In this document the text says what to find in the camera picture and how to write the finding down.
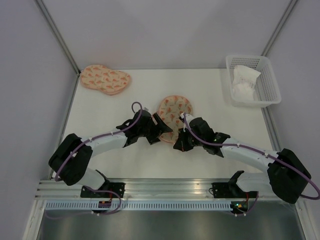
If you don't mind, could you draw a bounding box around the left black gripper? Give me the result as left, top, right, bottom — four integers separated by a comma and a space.
138, 113, 173, 145

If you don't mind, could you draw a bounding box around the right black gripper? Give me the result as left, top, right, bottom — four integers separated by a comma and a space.
173, 126, 205, 152

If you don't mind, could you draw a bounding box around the floral mesh laundry bag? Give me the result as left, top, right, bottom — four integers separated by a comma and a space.
157, 95, 194, 144

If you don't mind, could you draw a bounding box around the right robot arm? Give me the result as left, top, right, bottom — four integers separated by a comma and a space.
173, 113, 311, 204

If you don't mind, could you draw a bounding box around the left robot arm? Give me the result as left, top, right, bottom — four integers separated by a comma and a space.
48, 110, 173, 198

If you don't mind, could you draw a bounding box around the white bra in basket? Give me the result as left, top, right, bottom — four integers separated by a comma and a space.
232, 65, 261, 101

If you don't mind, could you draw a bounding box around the white perforated plastic basket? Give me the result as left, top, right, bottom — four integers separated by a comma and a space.
225, 54, 282, 108

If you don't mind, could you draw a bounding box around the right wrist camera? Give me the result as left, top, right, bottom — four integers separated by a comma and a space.
180, 112, 194, 132

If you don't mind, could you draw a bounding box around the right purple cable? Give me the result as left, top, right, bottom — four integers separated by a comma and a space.
181, 112, 320, 200

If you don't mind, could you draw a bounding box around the purple cable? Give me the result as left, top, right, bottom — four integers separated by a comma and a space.
54, 101, 145, 182
181, 112, 320, 200

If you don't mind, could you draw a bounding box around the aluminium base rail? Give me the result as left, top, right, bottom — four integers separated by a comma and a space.
34, 177, 307, 200

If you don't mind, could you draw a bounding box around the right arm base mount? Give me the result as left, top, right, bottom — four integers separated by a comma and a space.
208, 182, 258, 199

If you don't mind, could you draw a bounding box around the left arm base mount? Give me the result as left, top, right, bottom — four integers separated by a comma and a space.
80, 182, 125, 209

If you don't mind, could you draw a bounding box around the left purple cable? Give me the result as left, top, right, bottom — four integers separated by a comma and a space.
54, 101, 145, 182

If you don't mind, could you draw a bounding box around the white slotted cable duct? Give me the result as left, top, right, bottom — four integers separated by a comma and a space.
45, 200, 233, 212

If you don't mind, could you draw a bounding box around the left aluminium frame post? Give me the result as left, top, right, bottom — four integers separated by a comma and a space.
34, 0, 81, 76

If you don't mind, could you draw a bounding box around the aluminium frame post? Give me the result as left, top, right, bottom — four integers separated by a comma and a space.
261, 0, 300, 57
34, 0, 81, 76

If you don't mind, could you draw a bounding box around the right aluminium frame post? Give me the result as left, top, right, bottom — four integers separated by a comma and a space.
261, 0, 300, 57

